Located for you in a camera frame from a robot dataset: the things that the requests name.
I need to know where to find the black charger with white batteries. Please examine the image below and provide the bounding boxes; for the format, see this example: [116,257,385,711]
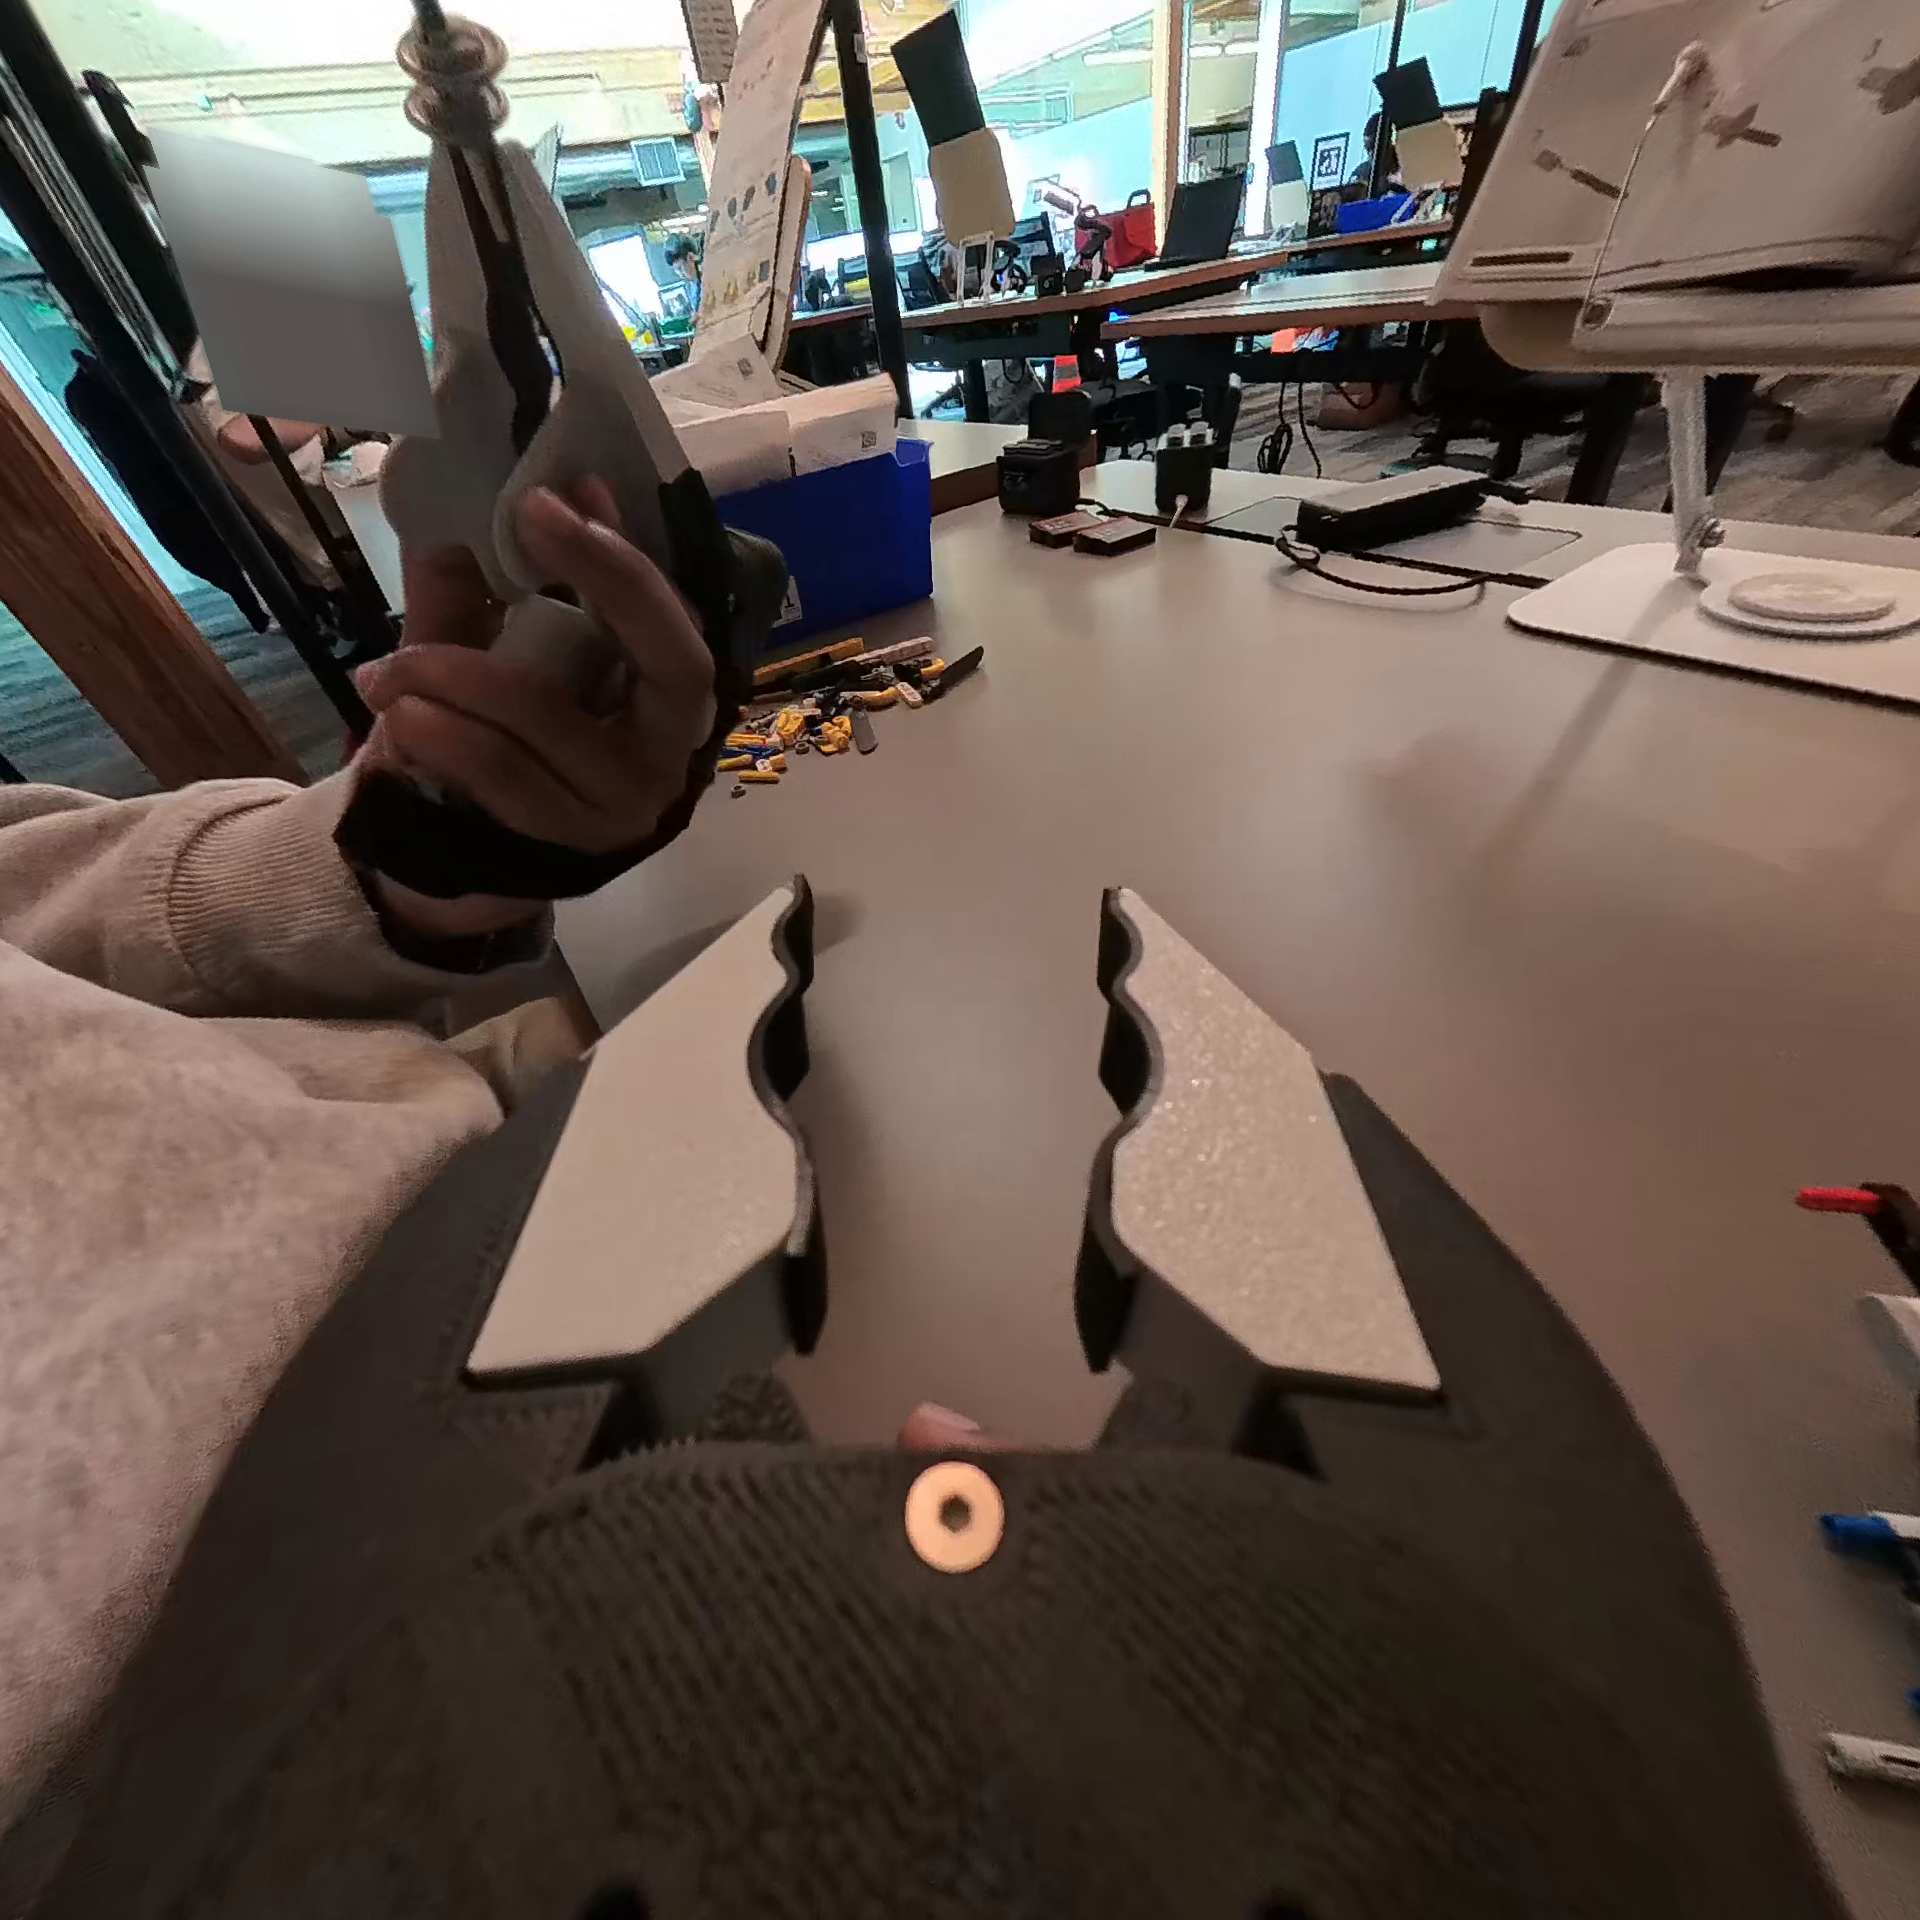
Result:
[1153,424,1240,516]

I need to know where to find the wooden door frame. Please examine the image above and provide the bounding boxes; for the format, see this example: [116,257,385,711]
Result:
[0,368,311,787]

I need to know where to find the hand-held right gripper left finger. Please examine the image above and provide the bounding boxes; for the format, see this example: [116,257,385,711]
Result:
[462,877,830,1386]

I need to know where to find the white paper sheets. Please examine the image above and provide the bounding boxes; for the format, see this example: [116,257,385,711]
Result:
[652,351,902,498]

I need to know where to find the black office chair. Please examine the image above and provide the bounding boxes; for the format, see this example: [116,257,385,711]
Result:
[1410,322,1665,467]

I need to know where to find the open instruction booklet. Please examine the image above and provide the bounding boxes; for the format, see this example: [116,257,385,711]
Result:
[1424,0,1920,310]

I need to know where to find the blue lego piece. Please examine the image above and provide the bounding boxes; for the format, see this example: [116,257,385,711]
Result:
[1818,1513,1920,1591]

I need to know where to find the red black lego piece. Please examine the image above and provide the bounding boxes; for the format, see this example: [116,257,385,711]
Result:
[1794,1181,1920,1254]

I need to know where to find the black stand pole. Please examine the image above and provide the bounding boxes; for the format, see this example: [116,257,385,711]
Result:
[0,0,407,738]
[828,0,916,424]

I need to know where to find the black lego axle with discs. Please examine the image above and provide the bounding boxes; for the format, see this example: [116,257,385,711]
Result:
[394,0,512,151]

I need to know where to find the person's left forearm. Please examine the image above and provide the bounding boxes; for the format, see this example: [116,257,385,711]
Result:
[0,771,604,1861]

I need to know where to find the black charger box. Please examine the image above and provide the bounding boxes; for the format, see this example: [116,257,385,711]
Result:
[997,432,1083,519]

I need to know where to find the black and cream panel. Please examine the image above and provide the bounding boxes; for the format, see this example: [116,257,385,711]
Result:
[889,8,1021,243]
[1371,57,1464,188]

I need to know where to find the printed cardboard box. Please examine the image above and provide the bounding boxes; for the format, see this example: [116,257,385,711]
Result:
[693,0,820,371]

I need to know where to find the white book stand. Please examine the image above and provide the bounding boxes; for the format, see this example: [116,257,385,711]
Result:
[1506,44,1920,707]

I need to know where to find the black power adapter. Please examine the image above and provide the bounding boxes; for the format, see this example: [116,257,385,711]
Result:
[1292,465,1488,552]

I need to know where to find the person's left hand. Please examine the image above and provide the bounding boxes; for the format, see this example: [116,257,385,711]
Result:
[353,478,718,859]

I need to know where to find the black laptop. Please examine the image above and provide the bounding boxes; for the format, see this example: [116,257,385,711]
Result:
[1161,175,1250,273]

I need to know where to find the wooden office desk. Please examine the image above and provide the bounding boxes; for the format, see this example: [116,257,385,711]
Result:
[898,225,1457,424]

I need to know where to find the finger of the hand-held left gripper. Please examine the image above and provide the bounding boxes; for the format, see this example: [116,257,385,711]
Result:
[377,137,529,606]
[491,137,680,508]

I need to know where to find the black cable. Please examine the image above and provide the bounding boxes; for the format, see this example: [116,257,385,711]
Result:
[1272,526,1555,598]

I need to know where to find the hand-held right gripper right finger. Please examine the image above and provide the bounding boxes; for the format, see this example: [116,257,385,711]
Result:
[1072,887,1445,1405]

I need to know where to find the blue plastic bin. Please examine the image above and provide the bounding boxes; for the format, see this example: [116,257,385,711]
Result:
[705,433,938,651]

